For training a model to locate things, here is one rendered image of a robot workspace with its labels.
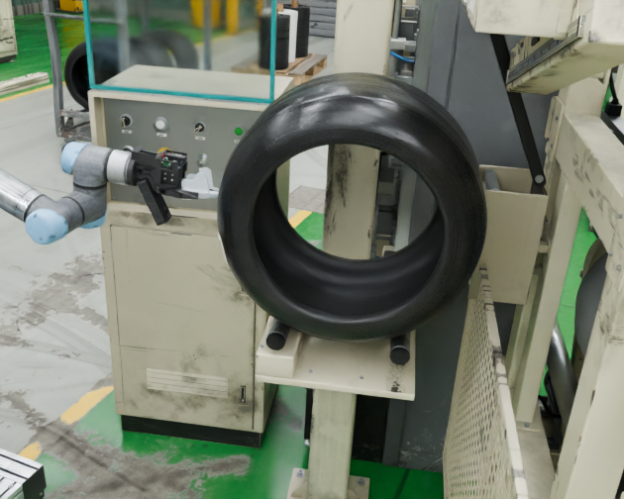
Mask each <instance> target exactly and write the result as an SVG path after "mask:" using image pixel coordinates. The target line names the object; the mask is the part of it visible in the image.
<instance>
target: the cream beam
mask: <svg viewBox="0 0 624 499"><path fill-rule="evenodd" d="M461 1H462V3H463V5H464V7H465V10H466V12H467V14H468V18H469V20H470V22H471V24H472V27H473V29H474V31H475V32H477V33H488V34H501V35H515V36H529V37H542V38H552V39H554V40H563V39H565V38H566V34H567V31H568V26H569V24H570V23H571V22H572V14H573V9H574V2H575V0H474V6H473V13H472V12H471V10H470V8H469V0H461Z"/></svg>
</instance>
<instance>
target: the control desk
mask: <svg viewBox="0 0 624 499"><path fill-rule="evenodd" d="M88 103H89V115H90V126H91V138H92V144H93V145H95V146H99V147H104V148H108V149H113V150H123V151H128V152H132V150H135V149H136V147H141V148H143V150H147V151H152V152H157V153H159V152H161V151H164V150H174V151H179V152H184V153H187V161H188V164H187V170H186V171H185V177H186V176H187V175H188V174H190V173H192V174H197V173H199V172H200V170H201V169H202V167H208V168H209V169H210V170H211V174H212V180H213V185H214V187H217V188H219V186H220V182H221V178H222V175H223V172H224V169H225V166H226V164H227V162H228V159H229V157H230V156H231V154H232V152H233V150H234V149H235V147H236V145H237V144H238V142H239V141H240V140H241V138H242V137H243V136H244V135H245V133H246V132H247V131H248V129H249V128H250V127H251V126H252V124H253V123H254V122H255V120H256V119H257V118H258V117H259V115H260V114H261V113H262V112H263V111H264V110H265V108H266V107H268V106H269V105H270V104H268V103H258V102H246V101H234V100H222V99H210V98H198V97H186V96H175V95H163V94H152V93H140V92H128V91H116V90H105V89H93V88H92V89H91V90H89V91H88ZM289 179H290V159H289V160H288V161H286V162H285V163H284V164H282V165H281V166H280V167H279V168H278V169H277V175H276V186H277V194H278V198H279V202H280V205H281V208H282V210H283V212H284V214H285V216H286V218H287V220H288V205H289ZM161 195H162V194H161ZM162 197H163V199H164V201H165V203H166V205H167V207H168V209H169V211H170V214H171V218H170V220H169V221H168V222H167V223H166V224H163V225H160V226H158V225H157V224H156V221H155V219H154V217H153V215H152V213H151V211H150V209H149V207H148V205H147V203H146V201H145V199H144V197H143V195H142V192H141V190H140V188H139V186H138V185H137V186H132V185H122V184H117V183H112V182H107V213H106V221H105V223H104V225H103V226H101V227H100V236H101V248H102V258H103V270H104V281H105V293H106V305H107V316H108V328H109V339H110V351H111V361H112V373H113V384H114V396H115V408H116V414H121V423H122V431H130V432H137V433H145V434H152V435H160V436H167V437H175V438H182V439H190V440H196V441H204V442H211V443H219V444H226V445H234V446H241V447H249V448H256V449H260V445H261V442H262V439H263V435H264V432H265V429H266V425H267V422H268V419H269V415H270V412H271V408H272V405H273V402H274V398H275V395H276V392H277V388H278V384H274V383H266V382H258V381H256V354H257V351H258V348H259V346H260V341H261V338H262V336H263V333H264V330H265V328H266V325H267V322H268V319H269V317H270V314H269V313H267V312H266V311H265V310H263V309H262V308H261V307H260V306H259V305H258V304H257V303H256V302H255V301H254V300H253V299H252V298H251V297H250V296H249V295H248V294H247V293H246V291H245V290H244V289H243V288H242V286H241V285H240V283H239V282H238V280H237V279H236V277H235V276H234V274H233V272H232V270H231V268H230V266H229V264H228V262H227V263H226V261H225V259H224V256H223V252H222V248H221V245H220V241H219V237H218V233H219V232H218V223H217V199H218V197H216V198H210V199H180V198H175V197H171V196H165V195H162Z"/></svg>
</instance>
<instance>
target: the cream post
mask: <svg viewBox="0 0 624 499"><path fill-rule="evenodd" d="M393 10H394V0H337V16H336V32H335V47H334V63H333V74H335V73H343V72H366V73H374V74H380V75H384V76H387V72H388V63H389V52H390V42H391V31H392V21H393ZM379 156H380V150H377V149H373V148H369V147H365V146H359V145H349V144H337V145H328V159H327V181H326V191H325V207H324V223H323V239H322V251H324V252H326V253H329V254H332V255H335V256H339V257H349V258H358V259H370V250H371V239H372V229H373V218H374V208H375V197H376V187H377V177H378V167H379ZM357 395H358V394H355V393H347V392H339V391H331V390H323V389H315V388H313V407H312V420H311V431H310V453H309V462H308V478H307V488H306V490H307V494H306V499H347V495H348V487H349V478H350V466H351V455H352V446H353V436H354V425H355V415H356V405H357Z"/></svg>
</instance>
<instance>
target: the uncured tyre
mask: <svg viewBox="0 0 624 499"><path fill-rule="evenodd" d="M337 144H349V145H359V146H365V147H369V148H373V149H377V150H381V151H384V152H386V153H388V154H390V155H392V156H394V157H396V158H398V159H399V160H401V161H402V162H404V163H405V164H407V165H408V166H409V167H411V168H412V169H413V170H414V171H415V172H416V173H417V174H418V175H419V176H420V177H421V178H422V179H423V180H424V182H425V183H426V184H427V185H428V187H429V188H430V190H431V191H432V193H433V195H434V197H435V199H436V201H437V203H438V205H437V208H436V211H435V213H434V215H433V217H432V219H431V221H430V223H429V224H428V226H427V227H426V229H425V230H424V231H423V232H422V233H421V234H420V235H419V236H418V237H417V238H416V239H415V240H414V241H413V242H412V243H410V244H409V245H408V246H406V247H405V248H403V249H400V250H398V251H396V252H394V253H391V254H389V255H385V256H382V257H377V258H371V259H350V258H343V257H339V256H335V255H332V254H329V253H326V252H324V251H322V250H320V249H317V248H316V247H314V246H312V245H311V244H309V243H308V242H307V241H306V240H304V239H303V238H302V237H301V236H300V235H299V234H298V233H297V232H296V231H295V230H294V228H293V227H292V226H291V224H290V223H289V221H288V220H287V218H286V216H285V214H284V212H283V210H282V208H281V205H280V202H279V198H278V194H277V186H276V175H277V169H278V168H279V167H280V166H281V165H282V164H284V163H285V162H286V161H288V160H289V159H291V158H292V157H294V156H296V155H298V154H300V153H302V152H304V151H307V150H311V149H314V148H317V147H321V146H327V145H337ZM217 223H218V232H219V235H220V238H221V241H222V244H223V248H224V252H225V256H226V260H227V262H228V264H229V266H230V268H231V270H232V272H233V274H234V276H235V277H236V279H237V280H238V282H239V283H240V285H241V286H242V288H243V289H244V290H245V291H246V293H247V294H248V295H249V296H250V297H251V298H252V299H253V300H254V301H255V302H256V303H257V304H258V305H259V306H260V307H261V308H262V309H263V310H265V311H266V312H267V313H269V314H270V316H272V317H273V318H275V319H276V320H278V321H279V322H281V323H283V324H284V325H286V326H288V327H290V328H292V329H294V330H296V331H299V332H301V333H304V334H306V335H309V336H312V337H316V338H319V339H324V340H328V341H334V342H343V343H368V342H377V341H382V340H387V339H391V338H395V337H398V336H401V335H404V334H407V333H409V332H411V331H414V330H416V329H418V328H420V327H422V326H423V325H425V324H427V323H429V322H430V321H432V320H433V319H435V318H436V317H437V316H439V315H440V314H441V313H442V312H444V311H445V310H446V309H447V308H448V307H449V306H450V305H451V304H452V303H453V302H454V301H455V300H456V299H457V298H458V296H459V295H460V294H461V293H462V291H463V290H464V288H465V287H466V285H467V284H468V282H469V280H470V278H471V276H472V274H473V272H474V270H475V268H476V266H477V264H478V261H479V259H480V256H481V253H482V250H483V246H484V242H485V236H486V227H487V209H486V201H485V195H484V190H483V186H482V182H481V177H480V173H479V168H478V164H477V160H476V157H475V154H474V151H473V149H472V146H471V144H470V142H469V140H468V137H467V135H466V134H465V132H464V131H463V129H462V127H461V126H460V125H459V123H458V122H457V121H456V119H455V118H454V117H453V116H452V115H451V114H450V113H449V112H448V111H447V110H446V109H445V108H444V107H443V106H442V105H441V104H440V103H439V102H438V101H436V100H435V99H434V98H432V97H431V96H430V95H428V94H427V93H425V92H423V91H422V90H420V89H418V88H416V87H414V86H412V85H410V84H408V83H406V82H403V81H401V80H398V79H395V78H392V77H388V76H384V75H380V74H374V73H366V72H343V73H335V74H329V75H325V76H321V77H317V78H314V79H311V80H309V81H306V82H304V83H301V84H299V85H297V86H295V87H293V88H292V89H290V90H288V91H287V92H285V93H284V94H282V95H281V96H279V97H278V98H277V99H275V100H274V101H273V102H272V103H271V104H270V105H269V106H268V107H266V108H265V110H264V111H263V112H262V113H261V114H260V115H259V117H258V118H257V119H256V120H255V122H254V123H253V124H252V126H251V127H250V128H249V129H248V131H247V132H246V133H245V135H244V136H243V137H242V138H241V140H240V141H239V142H238V144H237V145H236V147H235V149H234V150H233V152H232V154H231V156H230V157H229V159H228V162H227V164H226V166H225V169H224V172H223V175H222V178H221V182H220V186H219V191H218V199H217Z"/></svg>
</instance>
